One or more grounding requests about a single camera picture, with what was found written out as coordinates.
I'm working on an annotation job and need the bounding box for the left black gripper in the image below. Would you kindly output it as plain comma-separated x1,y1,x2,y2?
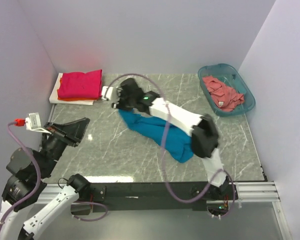
39,117,91,177

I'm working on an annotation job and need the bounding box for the blue t-shirt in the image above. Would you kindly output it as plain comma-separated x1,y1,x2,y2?
118,109,194,163

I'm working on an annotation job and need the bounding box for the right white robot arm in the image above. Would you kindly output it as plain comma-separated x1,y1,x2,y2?
102,77,230,200

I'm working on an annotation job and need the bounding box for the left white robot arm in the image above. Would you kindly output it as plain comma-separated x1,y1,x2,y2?
0,113,90,232

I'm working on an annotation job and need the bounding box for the folded white t-shirt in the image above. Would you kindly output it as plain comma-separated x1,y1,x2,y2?
48,73,94,106

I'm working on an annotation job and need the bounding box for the folded magenta t-shirt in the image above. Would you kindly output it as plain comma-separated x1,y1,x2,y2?
57,69,102,101

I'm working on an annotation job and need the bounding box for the black base beam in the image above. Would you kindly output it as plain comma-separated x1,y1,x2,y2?
79,182,238,211

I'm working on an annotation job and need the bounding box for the salmon pink t-shirt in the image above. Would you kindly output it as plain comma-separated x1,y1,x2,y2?
202,76,245,112

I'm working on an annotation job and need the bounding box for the teal plastic basket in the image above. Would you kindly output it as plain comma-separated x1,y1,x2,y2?
197,63,256,117

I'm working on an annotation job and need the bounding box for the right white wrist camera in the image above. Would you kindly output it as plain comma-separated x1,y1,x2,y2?
101,86,119,103

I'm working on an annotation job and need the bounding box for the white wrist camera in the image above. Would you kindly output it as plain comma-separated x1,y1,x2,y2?
14,112,50,134
101,86,119,103

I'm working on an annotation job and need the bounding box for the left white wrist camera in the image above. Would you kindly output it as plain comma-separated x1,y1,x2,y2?
14,112,50,134

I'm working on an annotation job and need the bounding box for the aluminium frame rail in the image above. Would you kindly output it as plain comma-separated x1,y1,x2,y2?
3,104,295,240

